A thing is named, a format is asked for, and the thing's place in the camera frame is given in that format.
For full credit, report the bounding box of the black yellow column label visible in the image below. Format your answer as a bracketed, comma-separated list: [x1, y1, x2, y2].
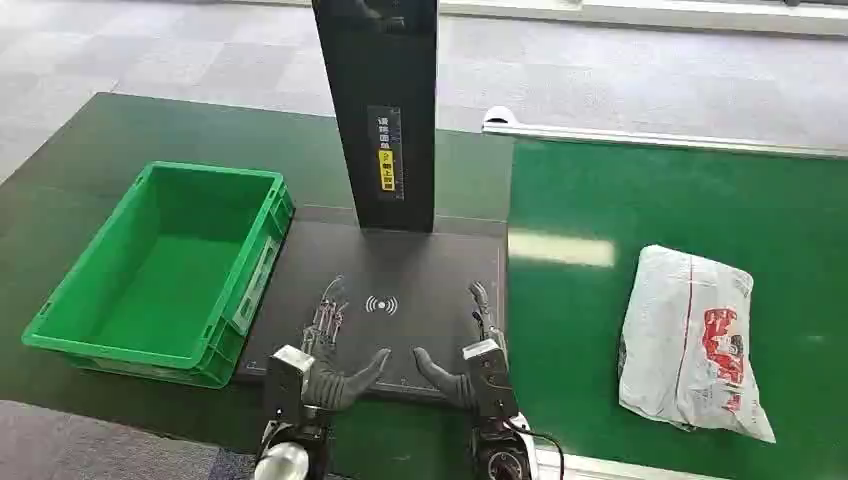
[367, 105, 405, 201]

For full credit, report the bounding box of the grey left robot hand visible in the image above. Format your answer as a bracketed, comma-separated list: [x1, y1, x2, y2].
[300, 274, 393, 413]

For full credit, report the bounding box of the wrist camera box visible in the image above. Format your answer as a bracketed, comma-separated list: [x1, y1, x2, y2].
[263, 344, 317, 425]
[462, 339, 521, 420]

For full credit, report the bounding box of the white label on crate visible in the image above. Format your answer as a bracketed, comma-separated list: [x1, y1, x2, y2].
[231, 237, 281, 337]

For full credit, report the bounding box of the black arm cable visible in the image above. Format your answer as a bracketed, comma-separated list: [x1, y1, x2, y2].
[504, 420, 566, 480]

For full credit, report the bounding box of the green conveyor belt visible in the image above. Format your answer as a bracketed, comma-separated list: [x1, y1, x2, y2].
[504, 135, 848, 480]

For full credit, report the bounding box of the white plastic parcel bag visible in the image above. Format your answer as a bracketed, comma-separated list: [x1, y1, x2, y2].
[617, 244, 777, 444]

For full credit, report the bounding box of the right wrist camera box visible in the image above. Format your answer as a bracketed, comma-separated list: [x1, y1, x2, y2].
[462, 339, 521, 420]

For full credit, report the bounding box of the green plastic crate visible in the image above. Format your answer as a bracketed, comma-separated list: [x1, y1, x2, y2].
[21, 160, 296, 390]

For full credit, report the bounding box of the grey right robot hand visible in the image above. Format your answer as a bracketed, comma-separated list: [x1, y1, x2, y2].
[412, 280, 509, 410]

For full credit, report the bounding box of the black scanner column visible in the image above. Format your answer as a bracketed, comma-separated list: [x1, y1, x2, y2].
[311, 0, 440, 234]

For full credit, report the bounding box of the black scanner base plate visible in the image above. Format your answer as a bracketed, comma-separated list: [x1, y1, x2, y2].
[235, 219, 509, 403]

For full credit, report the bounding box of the white conveyor side rail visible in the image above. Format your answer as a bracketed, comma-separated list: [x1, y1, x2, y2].
[481, 105, 848, 161]
[533, 445, 733, 480]

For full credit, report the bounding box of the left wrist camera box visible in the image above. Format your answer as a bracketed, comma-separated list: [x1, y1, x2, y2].
[263, 344, 317, 425]

